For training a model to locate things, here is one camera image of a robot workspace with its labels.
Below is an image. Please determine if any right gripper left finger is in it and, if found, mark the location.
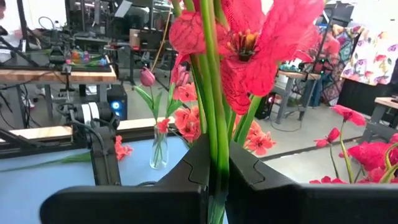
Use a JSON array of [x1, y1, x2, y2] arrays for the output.
[[39, 133, 210, 224]]

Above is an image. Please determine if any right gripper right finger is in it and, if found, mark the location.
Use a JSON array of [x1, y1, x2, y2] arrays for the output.
[[224, 140, 398, 224]]

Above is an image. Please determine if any orange artificial flower spray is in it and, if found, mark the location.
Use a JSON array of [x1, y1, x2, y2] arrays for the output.
[[156, 81, 206, 144], [0, 135, 135, 174], [234, 119, 277, 157]]

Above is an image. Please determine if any tall clear glass vase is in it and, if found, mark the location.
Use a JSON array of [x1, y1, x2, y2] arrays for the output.
[[149, 124, 169, 170]]

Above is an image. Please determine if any black computer tower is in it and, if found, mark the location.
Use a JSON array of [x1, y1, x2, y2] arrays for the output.
[[106, 83, 129, 121]]

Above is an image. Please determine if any black cloth panel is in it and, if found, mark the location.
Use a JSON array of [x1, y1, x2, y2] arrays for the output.
[[336, 77, 398, 116]]

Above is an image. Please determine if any small wooden table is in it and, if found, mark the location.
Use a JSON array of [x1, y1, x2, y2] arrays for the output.
[[360, 96, 398, 142]]

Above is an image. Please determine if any wooden workbench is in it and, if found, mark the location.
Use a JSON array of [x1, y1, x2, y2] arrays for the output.
[[0, 54, 118, 86]]

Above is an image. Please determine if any white floral patterned cloth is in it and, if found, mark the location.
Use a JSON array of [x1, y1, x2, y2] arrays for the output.
[[340, 28, 398, 87]]

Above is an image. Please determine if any brown cardboard box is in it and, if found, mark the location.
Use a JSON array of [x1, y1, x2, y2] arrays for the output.
[[129, 28, 142, 49]]

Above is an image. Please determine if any person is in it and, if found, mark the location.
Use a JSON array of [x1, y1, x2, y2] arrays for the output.
[[0, 0, 43, 65]]

